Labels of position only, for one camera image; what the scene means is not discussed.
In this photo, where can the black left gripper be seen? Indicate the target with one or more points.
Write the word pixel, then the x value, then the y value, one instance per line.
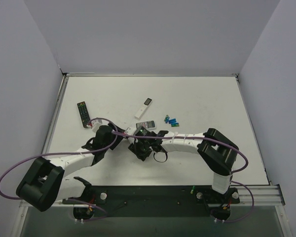
pixel 119 140

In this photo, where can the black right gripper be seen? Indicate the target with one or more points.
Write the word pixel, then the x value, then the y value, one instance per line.
pixel 137 150

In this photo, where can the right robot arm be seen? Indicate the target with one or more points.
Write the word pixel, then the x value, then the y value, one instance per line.
pixel 215 149

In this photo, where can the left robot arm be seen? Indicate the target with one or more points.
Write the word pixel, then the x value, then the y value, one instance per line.
pixel 47 181

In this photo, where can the white grey AC remote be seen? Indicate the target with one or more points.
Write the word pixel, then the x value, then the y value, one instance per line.
pixel 148 125

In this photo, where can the black TV remote control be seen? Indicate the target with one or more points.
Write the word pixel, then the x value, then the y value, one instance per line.
pixel 84 114

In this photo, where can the slim white remote control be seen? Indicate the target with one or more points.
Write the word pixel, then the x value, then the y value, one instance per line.
pixel 143 108

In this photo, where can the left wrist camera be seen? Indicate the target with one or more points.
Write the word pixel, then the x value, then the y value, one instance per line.
pixel 95 124

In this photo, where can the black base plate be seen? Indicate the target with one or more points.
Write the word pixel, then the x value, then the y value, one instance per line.
pixel 154 201

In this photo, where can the aluminium frame rail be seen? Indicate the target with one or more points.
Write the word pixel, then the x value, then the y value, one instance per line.
pixel 264 195

